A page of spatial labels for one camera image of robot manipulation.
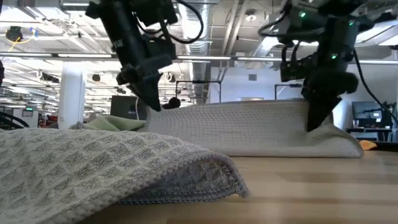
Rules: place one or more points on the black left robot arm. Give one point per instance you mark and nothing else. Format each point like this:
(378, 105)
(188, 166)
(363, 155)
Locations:
(118, 18)

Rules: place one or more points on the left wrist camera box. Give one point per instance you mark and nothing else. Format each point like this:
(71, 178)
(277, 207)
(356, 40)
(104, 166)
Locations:
(160, 48)

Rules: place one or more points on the black background monitor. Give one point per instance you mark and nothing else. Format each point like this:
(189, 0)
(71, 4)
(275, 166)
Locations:
(124, 107)

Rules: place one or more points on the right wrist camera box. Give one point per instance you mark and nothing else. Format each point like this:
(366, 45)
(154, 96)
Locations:
(293, 70)

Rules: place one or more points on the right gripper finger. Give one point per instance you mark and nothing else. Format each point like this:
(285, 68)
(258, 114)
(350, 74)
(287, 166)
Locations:
(312, 107)
(326, 107)

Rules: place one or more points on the large grey waffle towel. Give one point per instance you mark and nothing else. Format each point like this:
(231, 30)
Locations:
(248, 127)

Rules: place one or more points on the white building column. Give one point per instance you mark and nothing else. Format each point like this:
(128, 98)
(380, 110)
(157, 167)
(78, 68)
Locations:
(71, 93)

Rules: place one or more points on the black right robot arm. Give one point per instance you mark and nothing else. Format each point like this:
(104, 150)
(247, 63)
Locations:
(339, 34)

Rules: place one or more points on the black metal frame rig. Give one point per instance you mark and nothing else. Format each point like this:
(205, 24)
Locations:
(289, 85)
(199, 81)

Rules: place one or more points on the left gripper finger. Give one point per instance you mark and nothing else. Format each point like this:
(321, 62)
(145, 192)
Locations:
(143, 90)
(155, 90)

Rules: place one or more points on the black aluminium table frame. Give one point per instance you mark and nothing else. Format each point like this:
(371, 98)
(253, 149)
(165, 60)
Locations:
(385, 147)

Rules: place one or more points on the silver ventilation duct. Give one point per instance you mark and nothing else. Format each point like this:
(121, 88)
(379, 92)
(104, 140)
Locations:
(196, 46)

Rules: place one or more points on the small grey waffle towel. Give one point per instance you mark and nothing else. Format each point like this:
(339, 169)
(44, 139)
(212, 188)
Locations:
(77, 171)

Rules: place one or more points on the green microfiber towel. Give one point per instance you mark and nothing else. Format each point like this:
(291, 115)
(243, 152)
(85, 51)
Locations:
(112, 123)

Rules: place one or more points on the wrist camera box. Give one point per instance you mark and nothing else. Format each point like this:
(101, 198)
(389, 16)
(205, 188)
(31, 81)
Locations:
(160, 48)
(293, 70)

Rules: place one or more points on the orange microfiber towel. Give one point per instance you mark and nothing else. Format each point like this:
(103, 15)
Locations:
(368, 145)

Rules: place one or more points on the long overhead light rail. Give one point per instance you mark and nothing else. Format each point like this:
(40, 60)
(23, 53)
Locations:
(84, 56)

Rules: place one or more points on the background desk monitor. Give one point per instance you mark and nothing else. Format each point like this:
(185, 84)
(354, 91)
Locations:
(367, 110)

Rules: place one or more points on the person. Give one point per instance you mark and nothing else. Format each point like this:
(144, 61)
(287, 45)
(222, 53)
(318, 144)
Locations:
(172, 103)

